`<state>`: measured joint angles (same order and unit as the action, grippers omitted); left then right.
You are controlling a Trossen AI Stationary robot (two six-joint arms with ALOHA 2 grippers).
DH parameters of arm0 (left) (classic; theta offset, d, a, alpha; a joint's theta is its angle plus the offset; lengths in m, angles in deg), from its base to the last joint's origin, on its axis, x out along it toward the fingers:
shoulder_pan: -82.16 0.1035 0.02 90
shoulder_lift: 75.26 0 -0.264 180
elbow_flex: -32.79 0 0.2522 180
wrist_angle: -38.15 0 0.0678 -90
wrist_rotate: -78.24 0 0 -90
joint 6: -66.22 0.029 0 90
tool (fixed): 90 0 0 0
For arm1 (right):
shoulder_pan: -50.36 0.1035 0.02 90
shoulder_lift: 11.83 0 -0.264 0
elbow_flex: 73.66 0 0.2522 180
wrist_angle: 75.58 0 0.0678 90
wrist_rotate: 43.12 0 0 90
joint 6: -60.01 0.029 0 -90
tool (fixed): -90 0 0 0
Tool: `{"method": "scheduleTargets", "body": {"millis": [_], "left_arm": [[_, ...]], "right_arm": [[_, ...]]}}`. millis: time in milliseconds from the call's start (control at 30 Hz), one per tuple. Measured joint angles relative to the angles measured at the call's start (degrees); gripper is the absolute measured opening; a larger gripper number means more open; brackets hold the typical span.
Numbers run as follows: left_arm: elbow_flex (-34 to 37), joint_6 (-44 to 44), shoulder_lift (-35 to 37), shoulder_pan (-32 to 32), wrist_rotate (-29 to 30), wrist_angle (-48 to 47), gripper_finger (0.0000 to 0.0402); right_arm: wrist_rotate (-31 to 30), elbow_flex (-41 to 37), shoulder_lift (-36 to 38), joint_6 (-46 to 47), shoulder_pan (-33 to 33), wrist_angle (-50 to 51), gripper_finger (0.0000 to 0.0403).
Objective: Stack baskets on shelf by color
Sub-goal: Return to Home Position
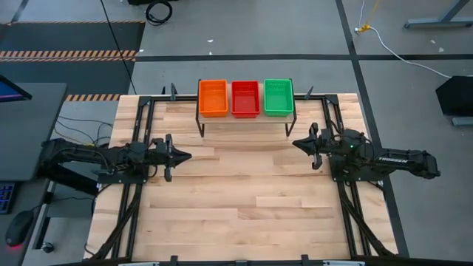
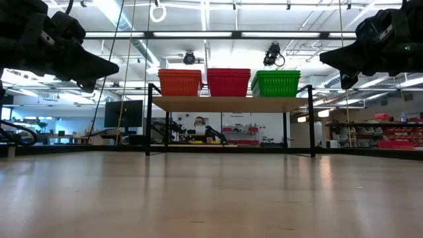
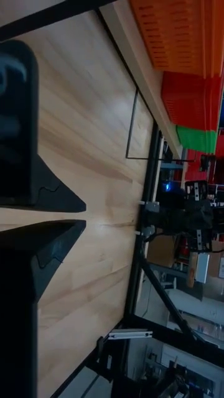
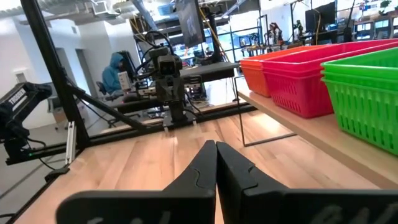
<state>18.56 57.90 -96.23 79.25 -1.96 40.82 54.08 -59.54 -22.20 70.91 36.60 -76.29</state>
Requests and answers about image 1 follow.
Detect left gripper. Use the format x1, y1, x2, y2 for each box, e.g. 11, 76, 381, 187
149, 133, 192, 183

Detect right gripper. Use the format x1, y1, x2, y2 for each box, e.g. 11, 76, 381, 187
292, 122, 336, 171

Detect green plastic basket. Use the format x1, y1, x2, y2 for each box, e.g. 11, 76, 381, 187
263, 78, 296, 118

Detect orange plastic basket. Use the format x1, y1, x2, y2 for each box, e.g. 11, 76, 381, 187
198, 79, 229, 119

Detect red plastic basket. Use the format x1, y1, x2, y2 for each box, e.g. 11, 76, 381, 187
231, 80, 262, 119

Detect wooden shelf with black legs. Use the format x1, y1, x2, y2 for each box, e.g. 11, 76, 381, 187
195, 78, 298, 138

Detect hazard-striped black floor mat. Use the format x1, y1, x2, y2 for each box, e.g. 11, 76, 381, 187
0, 61, 136, 103
0, 20, 146, 62

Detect black desk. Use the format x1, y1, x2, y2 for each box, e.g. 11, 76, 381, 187
0, 83, 69, 182

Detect black equipment box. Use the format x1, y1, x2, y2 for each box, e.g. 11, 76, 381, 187
435, 75, 473, 117

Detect black computer mouse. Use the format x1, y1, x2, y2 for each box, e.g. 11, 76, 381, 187
4, 209, 35, 248

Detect grey metal table base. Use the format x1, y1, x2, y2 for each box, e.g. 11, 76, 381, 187
404, 0, 473, 30

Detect black keyboard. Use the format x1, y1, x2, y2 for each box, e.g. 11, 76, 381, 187
0, 182, 16, 215

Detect black computer monitor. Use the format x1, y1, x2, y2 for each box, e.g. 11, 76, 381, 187
0, 73, 33, 103

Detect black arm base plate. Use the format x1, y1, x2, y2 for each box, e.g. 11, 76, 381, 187
96, 154, 151, 185
327, 153, 397, 183

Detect black aluminium frame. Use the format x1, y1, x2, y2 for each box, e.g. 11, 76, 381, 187
84, 83, 411, 266

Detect thin black cable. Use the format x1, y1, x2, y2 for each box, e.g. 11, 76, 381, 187
99, 0, 137, 96

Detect white cable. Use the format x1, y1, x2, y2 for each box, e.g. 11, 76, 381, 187
354, 0, 452, 79

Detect coiled black cable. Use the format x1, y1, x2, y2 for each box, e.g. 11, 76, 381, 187
144, 0, 174, 27

